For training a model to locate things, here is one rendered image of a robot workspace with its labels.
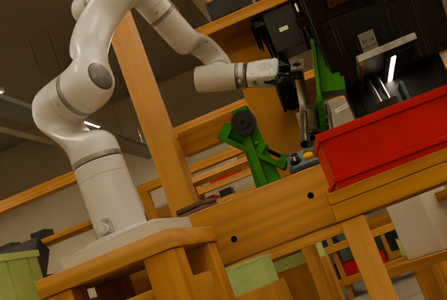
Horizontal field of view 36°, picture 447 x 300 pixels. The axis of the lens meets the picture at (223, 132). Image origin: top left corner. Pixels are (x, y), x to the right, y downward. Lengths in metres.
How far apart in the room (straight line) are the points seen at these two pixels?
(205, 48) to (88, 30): 0.52
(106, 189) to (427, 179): 0.69
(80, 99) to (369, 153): 0.66
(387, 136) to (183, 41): 0.86
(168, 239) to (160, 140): 1.07
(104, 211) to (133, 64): 1.05
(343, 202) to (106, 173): 0.54
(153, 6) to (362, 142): 0.89
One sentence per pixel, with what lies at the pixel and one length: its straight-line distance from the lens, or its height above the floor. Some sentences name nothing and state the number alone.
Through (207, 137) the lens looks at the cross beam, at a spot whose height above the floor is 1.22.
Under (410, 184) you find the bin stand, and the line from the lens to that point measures 1.38.
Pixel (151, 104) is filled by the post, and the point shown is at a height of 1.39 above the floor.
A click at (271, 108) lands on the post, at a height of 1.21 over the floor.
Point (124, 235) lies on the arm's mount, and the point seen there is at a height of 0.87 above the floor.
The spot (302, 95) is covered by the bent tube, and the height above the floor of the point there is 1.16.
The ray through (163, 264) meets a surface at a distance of 1.41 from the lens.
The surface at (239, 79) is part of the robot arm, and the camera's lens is 2.10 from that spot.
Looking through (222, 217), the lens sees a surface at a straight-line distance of 1.74.
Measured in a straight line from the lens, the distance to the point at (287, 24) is 2.32.
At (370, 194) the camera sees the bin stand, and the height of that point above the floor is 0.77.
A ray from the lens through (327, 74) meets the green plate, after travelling 2.00.
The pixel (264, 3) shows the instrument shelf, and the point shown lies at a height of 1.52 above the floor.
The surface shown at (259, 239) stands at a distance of 1.72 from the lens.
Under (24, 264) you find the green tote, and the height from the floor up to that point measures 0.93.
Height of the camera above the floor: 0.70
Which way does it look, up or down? 12 degrees up
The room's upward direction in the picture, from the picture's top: 21 degrees counter-clockwise
